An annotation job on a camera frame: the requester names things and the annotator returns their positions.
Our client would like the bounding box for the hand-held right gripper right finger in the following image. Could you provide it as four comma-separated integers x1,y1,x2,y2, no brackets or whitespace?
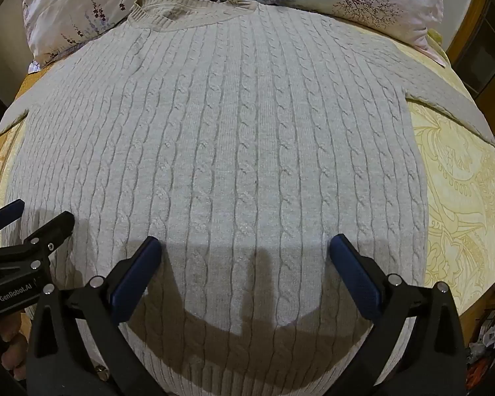
329,233,467,396

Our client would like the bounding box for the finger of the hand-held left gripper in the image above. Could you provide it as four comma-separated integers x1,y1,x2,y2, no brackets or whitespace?
0,211,75,293
0,199,25,236

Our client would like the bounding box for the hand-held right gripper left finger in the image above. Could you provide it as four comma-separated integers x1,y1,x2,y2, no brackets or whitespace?
27,236,166,396

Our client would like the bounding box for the cream cable-knit sweater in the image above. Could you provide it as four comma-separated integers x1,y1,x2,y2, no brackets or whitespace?
0,0,495,396

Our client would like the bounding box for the person's left hand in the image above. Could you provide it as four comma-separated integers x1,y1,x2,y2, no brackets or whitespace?
1,309,27,380

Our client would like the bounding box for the yellow patterned bed sheet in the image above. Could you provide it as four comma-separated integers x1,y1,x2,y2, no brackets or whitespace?
0,25,495,339

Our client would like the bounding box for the pile of clutter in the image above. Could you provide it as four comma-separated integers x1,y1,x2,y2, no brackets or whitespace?
466,289,495,396

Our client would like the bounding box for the floral pillow with purple sprigs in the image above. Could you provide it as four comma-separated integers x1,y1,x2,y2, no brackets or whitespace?
18,0,228,71

